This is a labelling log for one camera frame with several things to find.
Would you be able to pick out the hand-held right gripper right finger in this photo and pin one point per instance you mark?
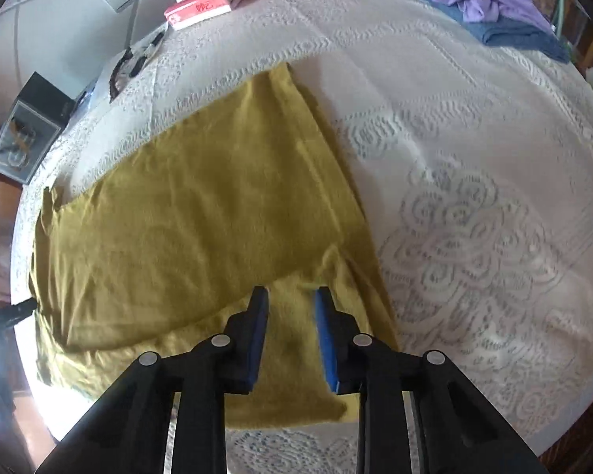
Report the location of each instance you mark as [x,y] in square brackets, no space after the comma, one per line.
[325,340]

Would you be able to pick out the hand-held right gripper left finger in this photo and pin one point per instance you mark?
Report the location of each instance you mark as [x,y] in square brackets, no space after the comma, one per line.
[258,335]

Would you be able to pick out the mustard yellow garment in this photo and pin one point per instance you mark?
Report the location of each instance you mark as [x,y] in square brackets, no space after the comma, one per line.
[188,217]

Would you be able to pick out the white lace tablecloth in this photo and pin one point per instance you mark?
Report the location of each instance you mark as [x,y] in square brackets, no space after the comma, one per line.
[449,197]

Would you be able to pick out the black grey box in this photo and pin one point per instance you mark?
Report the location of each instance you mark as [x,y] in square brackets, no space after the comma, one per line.
[27,131]

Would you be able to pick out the pink tissue pack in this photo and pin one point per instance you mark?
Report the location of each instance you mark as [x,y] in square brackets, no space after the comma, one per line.
[205,5]

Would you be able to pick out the blue folded towel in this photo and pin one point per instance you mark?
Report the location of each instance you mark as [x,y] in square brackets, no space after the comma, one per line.
[511,34]

